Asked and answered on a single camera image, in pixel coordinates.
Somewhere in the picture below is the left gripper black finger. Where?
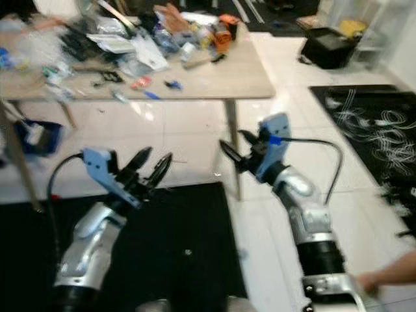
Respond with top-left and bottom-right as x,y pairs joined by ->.
128,147 -> 153,177
148,153 -> 174,193

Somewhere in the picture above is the blue plastic bin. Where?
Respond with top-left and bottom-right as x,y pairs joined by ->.
13,120 -> 64,157

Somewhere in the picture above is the person's bare hand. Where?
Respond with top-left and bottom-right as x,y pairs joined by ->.
357,269 -> 386,294

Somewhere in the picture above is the light wooden table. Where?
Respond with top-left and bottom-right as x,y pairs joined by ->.
0,21 -> 276,215

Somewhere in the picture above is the small red packet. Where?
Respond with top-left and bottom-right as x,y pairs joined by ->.
131,75 -> 152,91

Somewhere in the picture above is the plain black floor mat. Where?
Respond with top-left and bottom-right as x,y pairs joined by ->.
0,182 -> 249,312

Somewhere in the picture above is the orange black power tool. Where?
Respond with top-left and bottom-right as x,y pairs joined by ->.
211,14 -> 239,55

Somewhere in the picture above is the white paper packet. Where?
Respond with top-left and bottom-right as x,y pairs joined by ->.
129,31 -> 171,73

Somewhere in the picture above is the black carry case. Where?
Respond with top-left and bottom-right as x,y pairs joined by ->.
300,27 -> 363,71

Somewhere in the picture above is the flat white sealed pouch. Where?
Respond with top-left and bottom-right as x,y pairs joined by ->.
87,32 -> 138,55

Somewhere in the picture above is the small teal packet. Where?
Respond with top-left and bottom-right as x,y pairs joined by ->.
42,63 -> 73,83

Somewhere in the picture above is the black rug white scribble pattern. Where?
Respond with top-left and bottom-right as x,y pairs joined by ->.
309,84 -> 416,236

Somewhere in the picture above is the black mat with white strips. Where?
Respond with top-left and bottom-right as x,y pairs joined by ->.
224,0 -> 327,34

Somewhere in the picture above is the yellow box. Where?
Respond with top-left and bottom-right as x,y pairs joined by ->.
339,19 -> 369,38

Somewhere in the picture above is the clear plastic bag pile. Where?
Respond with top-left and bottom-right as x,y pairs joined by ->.
0,18 -> 70,70

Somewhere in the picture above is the white shelf rack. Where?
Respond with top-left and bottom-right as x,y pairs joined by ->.
357,0 -> 416,54

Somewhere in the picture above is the light blue right wrist camera mount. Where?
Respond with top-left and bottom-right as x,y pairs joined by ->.
256,112 -> 293,183

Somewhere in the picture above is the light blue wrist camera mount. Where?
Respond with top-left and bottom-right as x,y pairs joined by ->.
256,112 -> 293,183
83,148 -> 142,210

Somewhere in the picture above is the light blue left wrist camera mount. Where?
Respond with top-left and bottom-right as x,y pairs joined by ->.
83,148 -> 142,210

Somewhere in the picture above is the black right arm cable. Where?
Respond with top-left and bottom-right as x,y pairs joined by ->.
289,137 -> 346,206

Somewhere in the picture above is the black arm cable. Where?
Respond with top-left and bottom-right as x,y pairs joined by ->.
289,137 -> 346,206
46,153 -> 85,264

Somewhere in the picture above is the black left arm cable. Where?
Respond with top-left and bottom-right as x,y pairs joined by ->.
46,153 -> 85,264

